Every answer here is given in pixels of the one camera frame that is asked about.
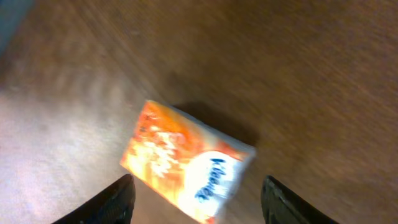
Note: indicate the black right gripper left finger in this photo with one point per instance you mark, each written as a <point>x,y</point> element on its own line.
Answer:
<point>113,205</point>

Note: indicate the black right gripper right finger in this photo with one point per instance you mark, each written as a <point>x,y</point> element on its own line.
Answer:
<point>280,205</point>

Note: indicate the orange Kleenex tissue pack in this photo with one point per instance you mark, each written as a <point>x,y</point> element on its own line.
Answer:
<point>192,165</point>

